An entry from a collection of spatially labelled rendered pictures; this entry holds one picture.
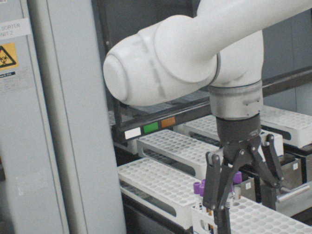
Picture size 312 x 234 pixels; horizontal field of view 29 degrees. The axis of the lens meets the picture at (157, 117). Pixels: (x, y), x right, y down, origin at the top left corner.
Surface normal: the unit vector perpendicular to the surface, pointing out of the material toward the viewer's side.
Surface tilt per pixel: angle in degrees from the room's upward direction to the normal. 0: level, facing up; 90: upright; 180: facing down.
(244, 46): 90
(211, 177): 74
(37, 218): 90
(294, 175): 90
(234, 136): 90
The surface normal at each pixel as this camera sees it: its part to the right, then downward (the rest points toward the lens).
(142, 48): 0.22, -0.59
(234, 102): -0.18, 0.31
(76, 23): 0.54, 0.18
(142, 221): -0.83, 0.25
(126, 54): -0.25, -0.44
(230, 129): -0.45, 0.31
